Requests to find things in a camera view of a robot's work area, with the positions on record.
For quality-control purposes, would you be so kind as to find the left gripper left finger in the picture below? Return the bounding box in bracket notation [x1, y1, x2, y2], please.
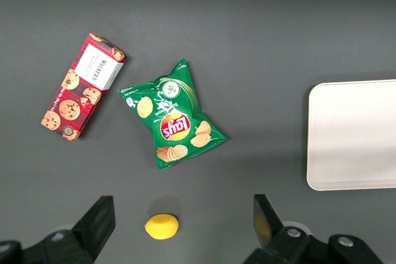
[0, 195, 116, 264]

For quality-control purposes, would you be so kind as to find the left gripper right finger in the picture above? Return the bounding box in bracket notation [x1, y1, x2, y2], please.
[243, 194, 385, 264]

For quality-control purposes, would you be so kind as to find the beige plastic tray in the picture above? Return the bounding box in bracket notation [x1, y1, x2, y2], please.
[306, 79, 396, 192]

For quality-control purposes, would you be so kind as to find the yellow lemon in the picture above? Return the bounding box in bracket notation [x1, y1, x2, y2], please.
[144, 213, 180, 241]

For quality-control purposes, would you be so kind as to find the green Lay's chips bag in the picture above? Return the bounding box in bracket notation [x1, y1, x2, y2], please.
[117, 57, 228, 171]

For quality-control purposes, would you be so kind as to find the red Walkers cookie box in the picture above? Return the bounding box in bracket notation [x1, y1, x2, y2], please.
[40, 32, 129, 142]

